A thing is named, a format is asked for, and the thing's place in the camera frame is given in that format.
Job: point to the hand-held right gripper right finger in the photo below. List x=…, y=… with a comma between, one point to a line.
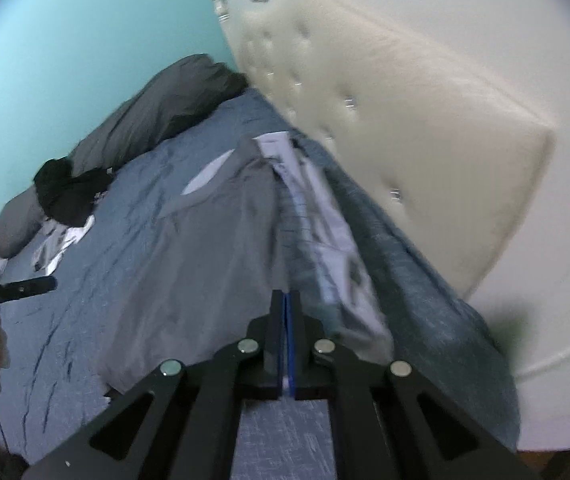
x=297, y=345

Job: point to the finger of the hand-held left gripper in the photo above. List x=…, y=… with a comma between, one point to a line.
x=25, y=288

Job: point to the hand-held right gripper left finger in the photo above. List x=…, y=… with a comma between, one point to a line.
x=275, y=340

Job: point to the grey shirt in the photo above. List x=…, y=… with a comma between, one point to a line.
x=205, y=270

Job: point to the dark grey pillow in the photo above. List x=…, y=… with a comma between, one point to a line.
x=17, y=222
x=165, y=100

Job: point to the blue woven blanket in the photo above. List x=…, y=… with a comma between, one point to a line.
x=65, y=335

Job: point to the black garment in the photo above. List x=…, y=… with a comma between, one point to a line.
x=70, y=190

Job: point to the white garment with dark stripes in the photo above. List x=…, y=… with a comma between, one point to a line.
x=330, y=240

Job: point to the cream tufted headboard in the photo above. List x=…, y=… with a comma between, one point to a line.
x=390, y=85

